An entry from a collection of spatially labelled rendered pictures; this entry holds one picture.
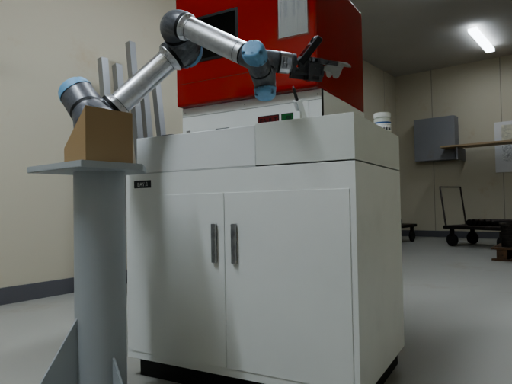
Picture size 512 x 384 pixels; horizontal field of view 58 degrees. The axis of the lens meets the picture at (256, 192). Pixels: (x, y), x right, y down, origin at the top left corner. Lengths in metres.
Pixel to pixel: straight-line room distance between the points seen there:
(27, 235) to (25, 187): 0.36
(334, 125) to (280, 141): 0.20
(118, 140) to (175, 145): 0.30
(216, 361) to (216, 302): 0.21
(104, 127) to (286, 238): 0.68
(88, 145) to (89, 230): 0.26
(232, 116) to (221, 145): 0.75
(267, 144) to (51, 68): 2.80
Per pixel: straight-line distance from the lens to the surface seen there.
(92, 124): 1.52
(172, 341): 1.86
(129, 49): 4.27
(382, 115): 2.00
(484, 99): 9.46
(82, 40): 4.34
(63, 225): 4.01
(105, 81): 4.01
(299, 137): 1.51
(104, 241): 1.50
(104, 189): 1.50
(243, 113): 2.37
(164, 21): 1.74
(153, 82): 1.79
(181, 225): 1.75
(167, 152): 1.81
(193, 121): 2.54
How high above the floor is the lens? 0.69
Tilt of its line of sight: 2 degrees up
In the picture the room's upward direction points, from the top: 1 degrees counter-clockwise
